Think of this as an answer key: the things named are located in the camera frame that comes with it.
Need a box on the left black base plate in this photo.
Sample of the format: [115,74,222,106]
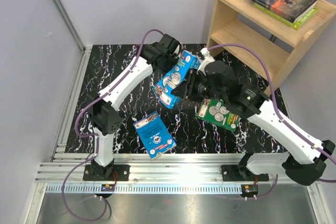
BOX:
[83,164,131,182]

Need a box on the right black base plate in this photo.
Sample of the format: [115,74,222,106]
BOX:
[220,165,269,182]

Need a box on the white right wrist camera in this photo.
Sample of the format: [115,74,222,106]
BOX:
[197,47,215,74]

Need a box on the blue 26-storey treehouse book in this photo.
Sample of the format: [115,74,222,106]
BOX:
[152,50,200,109]

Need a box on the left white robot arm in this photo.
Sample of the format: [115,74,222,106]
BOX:
[88,34,182,180]

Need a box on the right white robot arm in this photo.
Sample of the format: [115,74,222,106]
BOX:
[171,61,335,186]

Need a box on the aluminium mounting rail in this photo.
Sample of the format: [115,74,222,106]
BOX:
[35,153,321,195]

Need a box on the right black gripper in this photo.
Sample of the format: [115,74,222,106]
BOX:
[171,68,226,102]

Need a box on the lime green treehouse book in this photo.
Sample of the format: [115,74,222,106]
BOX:
[253,3,319,30]

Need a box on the blue book back cover up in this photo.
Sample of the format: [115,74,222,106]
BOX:
[133,111,176,159]

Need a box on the dark green coin book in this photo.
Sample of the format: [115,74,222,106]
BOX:
[196,98,240,132]

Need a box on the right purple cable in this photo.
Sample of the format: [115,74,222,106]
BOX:
[207,43,336,200]

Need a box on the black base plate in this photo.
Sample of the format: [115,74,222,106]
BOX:
[83,164,131,182]
[220,165,269,182]

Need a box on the wooden two-tier shelf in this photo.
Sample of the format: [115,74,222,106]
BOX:
[207,0,335,89]

